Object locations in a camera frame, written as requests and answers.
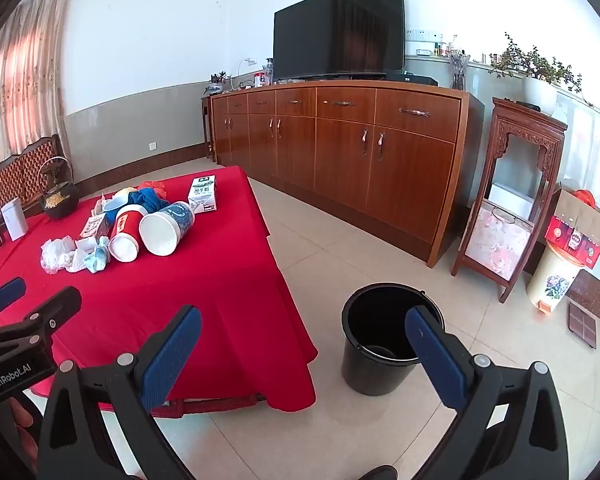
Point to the black set-top box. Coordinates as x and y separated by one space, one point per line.
412 78

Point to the clear glass vase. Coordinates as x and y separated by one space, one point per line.
458 72

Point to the floral fabric basket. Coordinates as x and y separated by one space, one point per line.
497 242

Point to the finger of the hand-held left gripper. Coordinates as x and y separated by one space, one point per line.
7 294
55 310

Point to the black flat television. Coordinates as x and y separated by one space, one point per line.
340 30

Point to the white and green carton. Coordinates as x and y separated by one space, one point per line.
202 192

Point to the beige paper wrapper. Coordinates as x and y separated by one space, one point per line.
99 206

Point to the carved wooden stand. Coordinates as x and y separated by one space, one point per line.
530 127

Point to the open cardboard box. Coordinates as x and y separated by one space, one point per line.
575 232

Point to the white plant pot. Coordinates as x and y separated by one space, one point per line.
540 95

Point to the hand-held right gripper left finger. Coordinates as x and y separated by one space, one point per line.
172 355

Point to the blue patterned paper cup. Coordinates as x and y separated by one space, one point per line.
165 227

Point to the wooden table frame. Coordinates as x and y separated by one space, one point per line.
215 404

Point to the row of wall sockets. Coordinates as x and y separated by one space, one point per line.
422 35

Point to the red tablecloth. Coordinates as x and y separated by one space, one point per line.
180 270

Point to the small potted succulent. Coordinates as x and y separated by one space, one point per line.
216 82

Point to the blue cloth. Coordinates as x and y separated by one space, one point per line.
152 200

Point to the white tin box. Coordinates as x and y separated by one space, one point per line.
15 220

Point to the green leafy plant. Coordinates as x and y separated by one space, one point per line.
535 62

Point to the person's left hand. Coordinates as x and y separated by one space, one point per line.
24 422

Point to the black cast iron teapot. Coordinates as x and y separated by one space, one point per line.
57 205

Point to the patterned beige curtain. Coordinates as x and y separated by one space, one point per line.
20 85

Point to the white floral pedal bin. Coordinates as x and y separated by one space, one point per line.
552 280

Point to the white tissue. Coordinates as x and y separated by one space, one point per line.
57 255
84 252

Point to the red item in cardboard box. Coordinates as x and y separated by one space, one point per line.
584 197

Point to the carved wooden bench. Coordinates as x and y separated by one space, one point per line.
22 175

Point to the wooden sideboard cabinet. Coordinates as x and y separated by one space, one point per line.
330 150

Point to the blue face mask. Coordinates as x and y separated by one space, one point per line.
97 259

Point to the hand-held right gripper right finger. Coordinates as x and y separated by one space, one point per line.
435 365

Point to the red paper cup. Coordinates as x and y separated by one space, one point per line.
126 235

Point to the black plastic bucket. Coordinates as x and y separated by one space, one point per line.
370 375

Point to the row of small bottles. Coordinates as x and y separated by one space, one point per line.
460 51

